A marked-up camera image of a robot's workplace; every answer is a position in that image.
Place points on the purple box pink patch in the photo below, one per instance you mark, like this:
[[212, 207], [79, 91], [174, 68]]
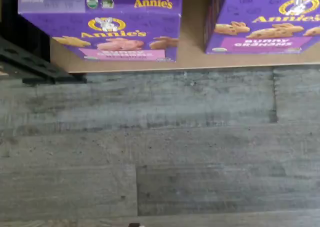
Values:
[[105, 24]]

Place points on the wooden shelf board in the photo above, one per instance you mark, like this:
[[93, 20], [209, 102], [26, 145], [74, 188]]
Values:
[[192, 54]]

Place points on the purple box violet patch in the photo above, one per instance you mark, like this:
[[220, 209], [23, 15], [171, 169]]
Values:
[[262, 24]]

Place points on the black metal shelving frame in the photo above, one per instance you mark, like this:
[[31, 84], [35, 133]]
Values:
[[27, 62]]

